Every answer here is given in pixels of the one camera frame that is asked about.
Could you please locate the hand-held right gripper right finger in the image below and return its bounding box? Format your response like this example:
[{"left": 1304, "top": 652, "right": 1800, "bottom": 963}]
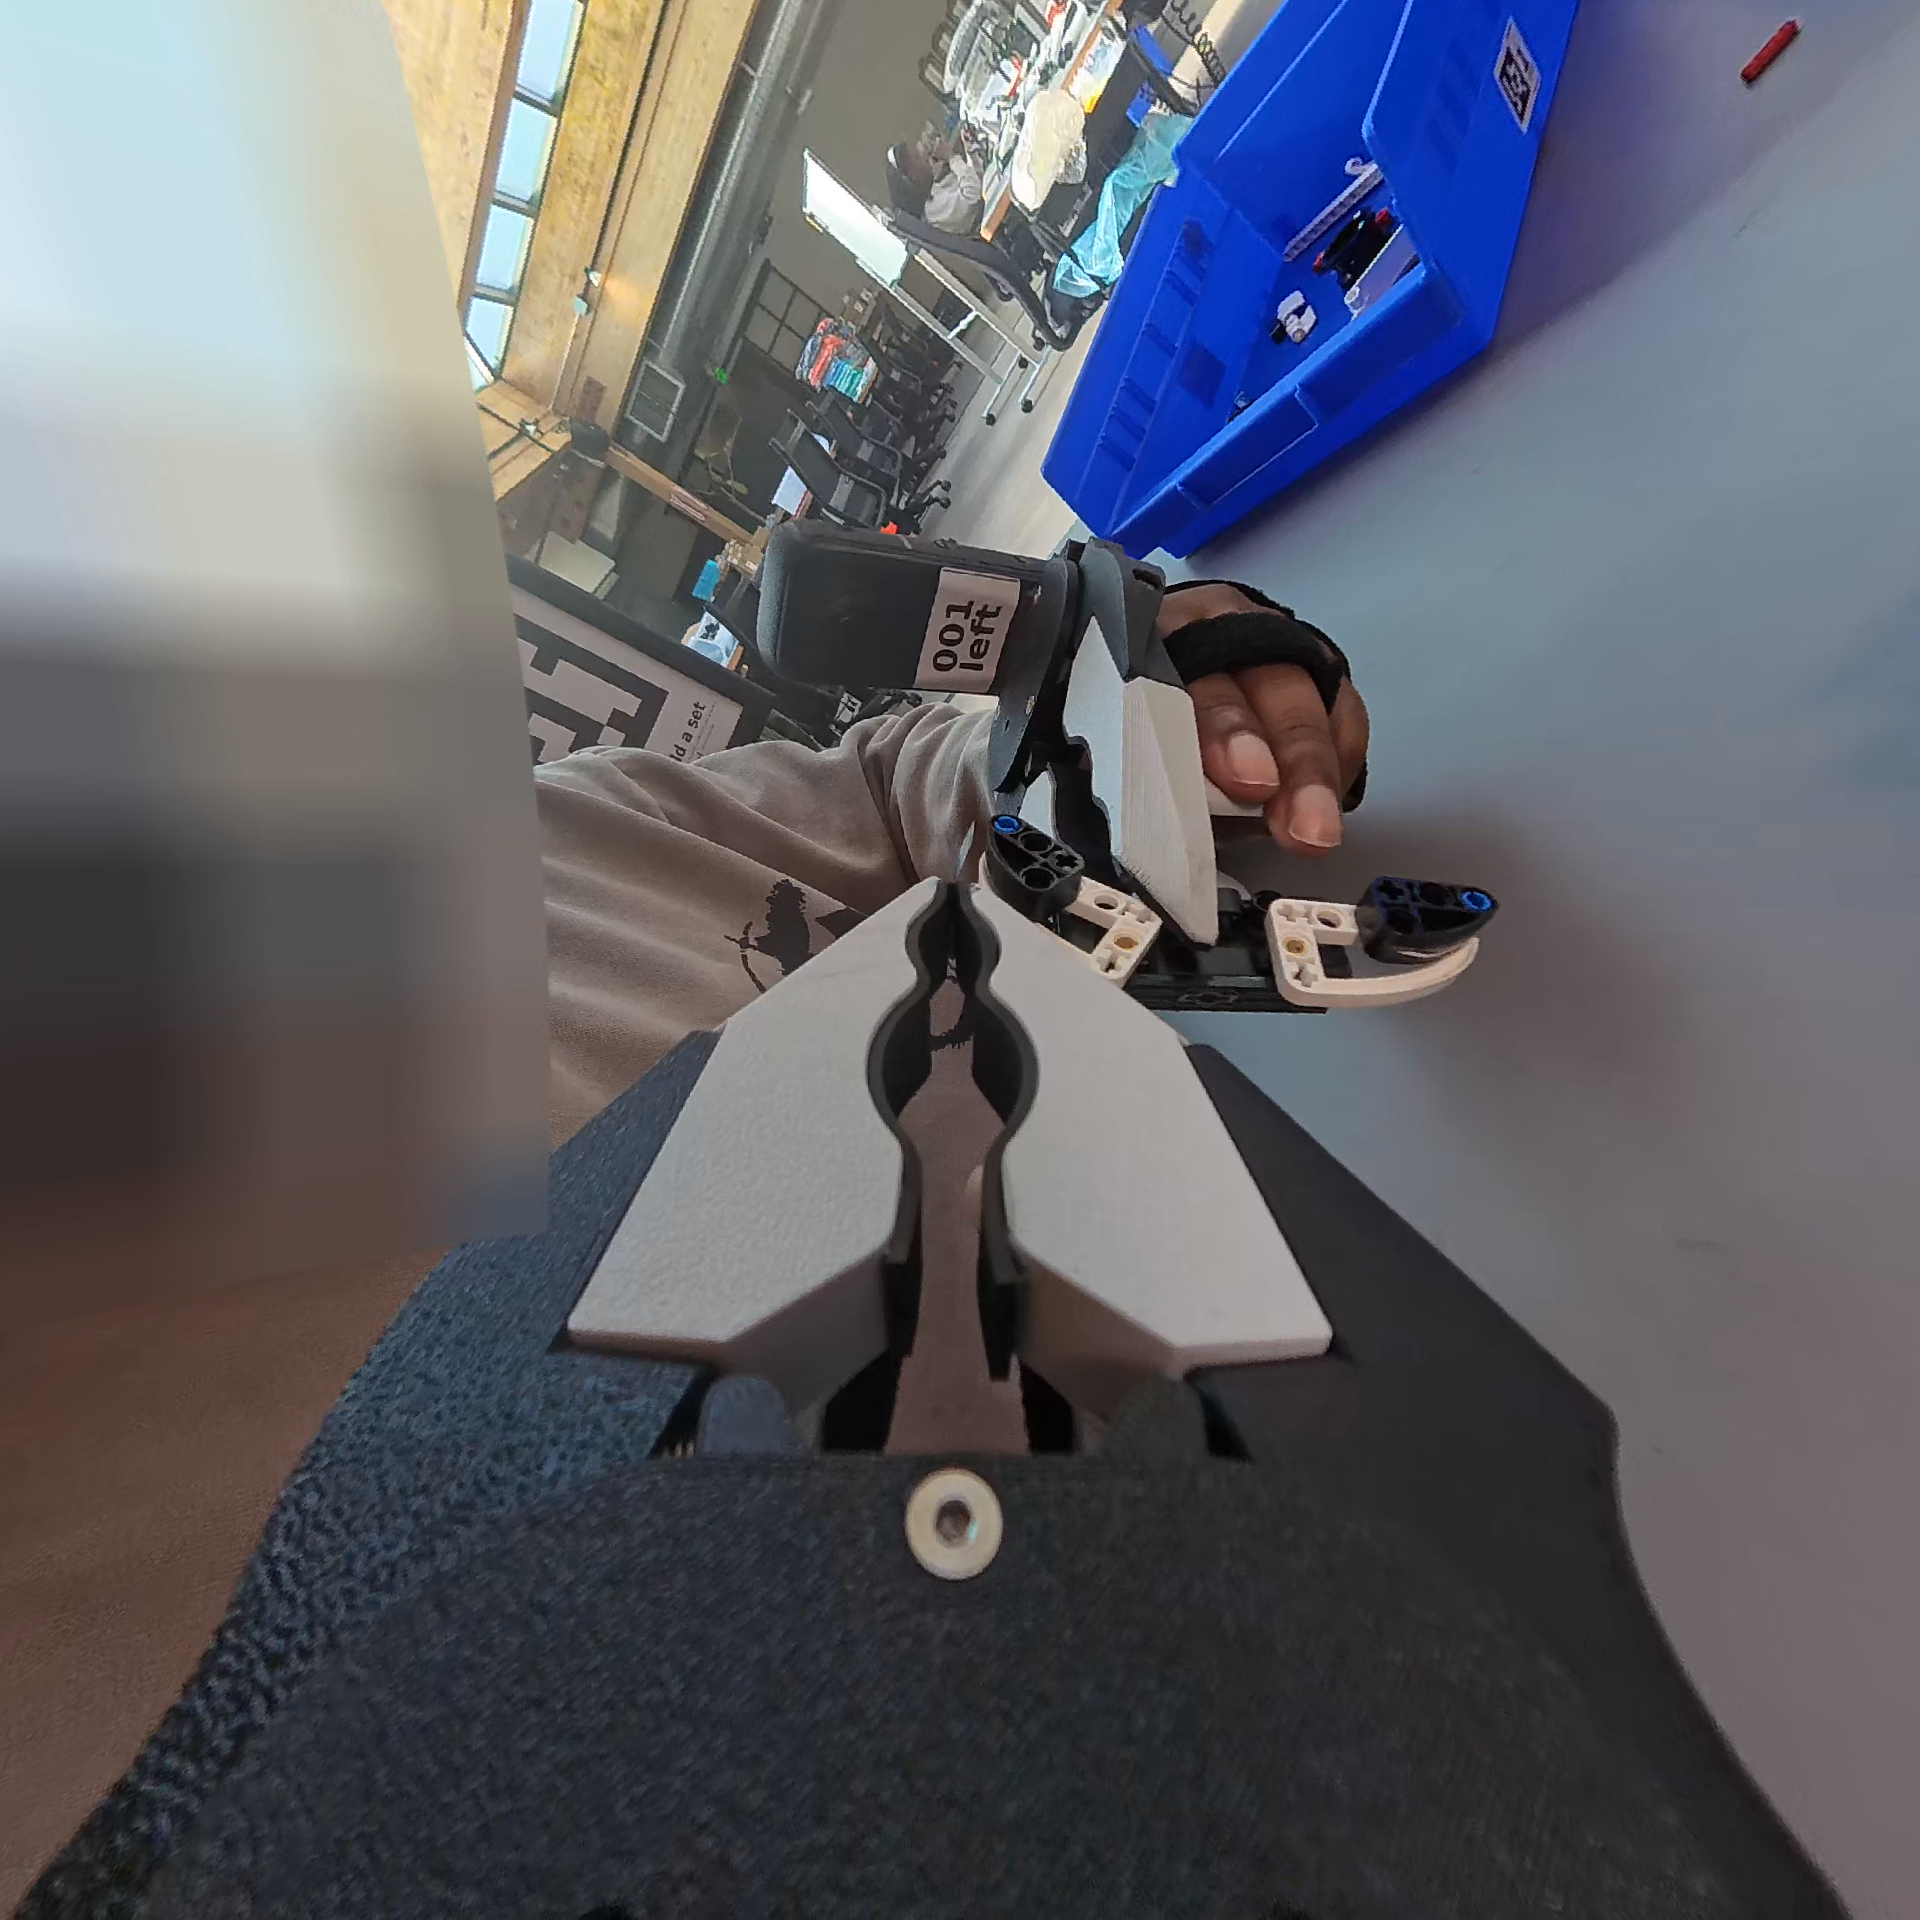
[{"left": 953, "top": 882, "right": 1339, "bottom": 1428}]

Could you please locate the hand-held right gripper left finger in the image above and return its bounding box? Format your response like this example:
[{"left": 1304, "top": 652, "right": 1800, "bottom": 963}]
[{"left": 565, "top": 877, "right": 960, "bottom": 1434}]

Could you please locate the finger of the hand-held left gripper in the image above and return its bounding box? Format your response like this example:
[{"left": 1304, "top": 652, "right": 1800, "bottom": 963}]
[{"left": 1064, "top": 618, "right": 1223, "bottom": 949}]

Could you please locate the black white arch brick assembly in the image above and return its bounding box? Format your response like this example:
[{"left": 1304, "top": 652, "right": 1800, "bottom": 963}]
[{"left": 983, "top": 816, "right": 1502, "bottom": 1013}]

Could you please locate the person's left forearm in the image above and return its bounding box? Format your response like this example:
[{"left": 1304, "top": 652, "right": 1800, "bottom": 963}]
[{"left": 736, "top": 699, "right": 1005, "bottom": 888}]

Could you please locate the person's left hand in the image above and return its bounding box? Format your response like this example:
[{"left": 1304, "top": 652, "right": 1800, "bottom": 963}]
[{"left": 1166, "top": 578, "right": 1374, "bottom": 858}]

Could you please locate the black white printed sign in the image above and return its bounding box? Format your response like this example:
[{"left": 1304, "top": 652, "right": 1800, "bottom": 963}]
[{"left": 510, "top": 564, "right": 784, "bottom": 783}]

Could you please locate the beige printed sweatshirt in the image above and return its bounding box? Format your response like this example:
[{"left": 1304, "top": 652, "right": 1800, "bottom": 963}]
[{"left": 534, "top": 737, "right": 962, "bottom": 1119}]

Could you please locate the labelled blue plastic bin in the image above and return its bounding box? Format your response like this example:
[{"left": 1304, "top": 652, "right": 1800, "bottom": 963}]
[{"left": 1038, "top": 0, "right": 1589, "bottom": 560}]

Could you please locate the white board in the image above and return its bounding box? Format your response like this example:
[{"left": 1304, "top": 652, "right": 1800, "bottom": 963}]
[{"left": 799, "top": 148, "right": 920, "bottom": 291}]

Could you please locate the teal plastic cover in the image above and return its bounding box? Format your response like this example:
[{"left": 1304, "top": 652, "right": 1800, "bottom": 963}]
[{"left": 1057, "top": 114, "right": 1203, "bottom": 303}]

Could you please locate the cluttered background worktable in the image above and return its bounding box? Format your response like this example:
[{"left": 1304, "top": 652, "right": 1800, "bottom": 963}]
[{"left": 885, "top": 0, "right": 1203, "bottom": 242}]

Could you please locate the row of skylight windows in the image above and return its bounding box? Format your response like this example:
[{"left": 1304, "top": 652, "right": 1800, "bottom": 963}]
[{"left": 457, "top": 0, "right": 590, "bottom": 397}]

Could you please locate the grey brick beam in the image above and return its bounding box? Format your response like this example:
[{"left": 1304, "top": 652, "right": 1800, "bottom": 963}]
[{"left": 1288, "top": 154, "right": 1391, "bottom": 262}]

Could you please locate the wall air vent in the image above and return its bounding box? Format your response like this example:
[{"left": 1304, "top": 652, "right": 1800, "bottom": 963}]
[{"left": 619, "top": 353, "right": 694, "bottom": 448}]

